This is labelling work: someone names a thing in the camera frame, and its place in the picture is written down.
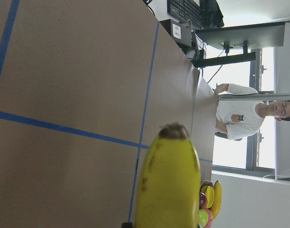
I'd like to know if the black box with label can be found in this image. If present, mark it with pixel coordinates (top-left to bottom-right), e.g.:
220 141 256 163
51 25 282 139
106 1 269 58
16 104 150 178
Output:
170 20 192 47

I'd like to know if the aluminium frame post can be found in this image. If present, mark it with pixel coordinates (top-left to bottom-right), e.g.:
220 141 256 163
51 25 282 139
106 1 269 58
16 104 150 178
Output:
218 93 290 101

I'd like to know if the yellow bell pepper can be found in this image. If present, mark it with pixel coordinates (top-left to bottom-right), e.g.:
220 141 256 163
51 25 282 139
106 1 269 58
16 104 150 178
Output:
201 186 215 209

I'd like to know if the yellow banana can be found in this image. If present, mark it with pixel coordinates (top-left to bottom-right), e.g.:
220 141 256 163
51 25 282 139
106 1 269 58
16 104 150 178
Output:
134 123 201 228
210 181 222 219

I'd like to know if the person in white shirt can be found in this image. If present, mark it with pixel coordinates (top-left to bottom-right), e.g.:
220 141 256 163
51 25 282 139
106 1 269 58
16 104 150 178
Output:
213 83 290 141

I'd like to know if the green apple in basket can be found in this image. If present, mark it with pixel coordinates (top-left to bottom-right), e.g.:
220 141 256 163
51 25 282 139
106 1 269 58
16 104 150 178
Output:
198 209 209 228

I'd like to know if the brown table mat blue grid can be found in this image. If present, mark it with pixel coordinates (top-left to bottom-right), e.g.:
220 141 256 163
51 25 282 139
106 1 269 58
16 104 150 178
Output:
0 0 216 228

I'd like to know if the black monitor on stand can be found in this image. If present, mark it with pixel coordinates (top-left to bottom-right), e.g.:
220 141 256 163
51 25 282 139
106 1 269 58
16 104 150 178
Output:
192 21 286 67

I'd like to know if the black keyboard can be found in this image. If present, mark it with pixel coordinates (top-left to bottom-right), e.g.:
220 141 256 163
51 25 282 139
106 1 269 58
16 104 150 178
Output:
167 0 202 29

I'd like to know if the brown wicker basket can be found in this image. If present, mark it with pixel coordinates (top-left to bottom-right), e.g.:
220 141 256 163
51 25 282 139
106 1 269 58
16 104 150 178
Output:
200 180 214 190

